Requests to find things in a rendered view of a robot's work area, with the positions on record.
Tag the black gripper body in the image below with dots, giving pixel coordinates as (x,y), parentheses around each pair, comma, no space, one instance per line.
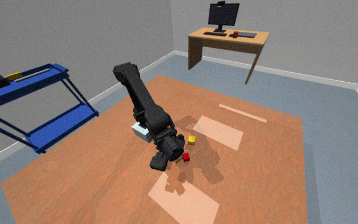
(160,162)

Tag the yellow cube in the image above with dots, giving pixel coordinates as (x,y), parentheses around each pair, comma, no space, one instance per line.
(191,140)

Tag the red cube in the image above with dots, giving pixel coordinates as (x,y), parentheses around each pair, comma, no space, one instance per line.
(186,157)

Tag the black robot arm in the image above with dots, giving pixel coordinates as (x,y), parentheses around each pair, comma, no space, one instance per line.
(149,114)

